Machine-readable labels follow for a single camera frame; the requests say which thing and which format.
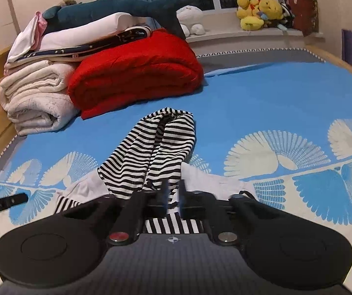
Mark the blue shark plush toy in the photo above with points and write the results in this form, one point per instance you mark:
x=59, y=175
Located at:
x=102, y=7

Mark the yellow plush toy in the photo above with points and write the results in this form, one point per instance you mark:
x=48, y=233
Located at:
x=246, y=6
x=269, y=7

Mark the white seal plush toy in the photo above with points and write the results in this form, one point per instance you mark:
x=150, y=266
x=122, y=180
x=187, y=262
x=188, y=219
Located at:
x=191, y=15

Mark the white window sill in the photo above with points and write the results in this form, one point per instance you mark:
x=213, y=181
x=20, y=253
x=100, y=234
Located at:
x=225, y=35

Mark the red folded quilt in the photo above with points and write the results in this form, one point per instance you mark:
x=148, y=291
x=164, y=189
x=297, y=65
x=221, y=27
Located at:
x=132, y=67

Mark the white folded blanket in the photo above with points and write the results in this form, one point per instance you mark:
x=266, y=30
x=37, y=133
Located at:
x=34, y=98

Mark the white black striped small shirt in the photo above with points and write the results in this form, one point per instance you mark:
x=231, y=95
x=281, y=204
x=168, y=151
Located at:
x=151, y=147

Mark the navy star print cloth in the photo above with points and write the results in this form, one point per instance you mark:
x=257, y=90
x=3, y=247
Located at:
x=126, y=35

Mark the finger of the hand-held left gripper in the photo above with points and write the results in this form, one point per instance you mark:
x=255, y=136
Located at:
x=0, y=204

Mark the blue feather print bed sheet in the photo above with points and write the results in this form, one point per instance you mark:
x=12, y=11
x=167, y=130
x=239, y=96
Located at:
x=255, y=104

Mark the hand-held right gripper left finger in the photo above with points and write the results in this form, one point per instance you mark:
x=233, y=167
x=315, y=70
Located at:
x=156, y=204

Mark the striped plush toy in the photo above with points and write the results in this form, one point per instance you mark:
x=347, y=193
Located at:
x=287, y=13

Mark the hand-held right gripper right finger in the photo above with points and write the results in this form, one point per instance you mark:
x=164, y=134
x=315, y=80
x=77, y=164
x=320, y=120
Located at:
x=194, y=206

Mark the brown plush toy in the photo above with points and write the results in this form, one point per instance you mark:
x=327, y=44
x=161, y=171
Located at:
x=67, y=1

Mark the red cushion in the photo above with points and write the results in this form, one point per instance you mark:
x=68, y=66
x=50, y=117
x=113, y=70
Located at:
x=302, y=9

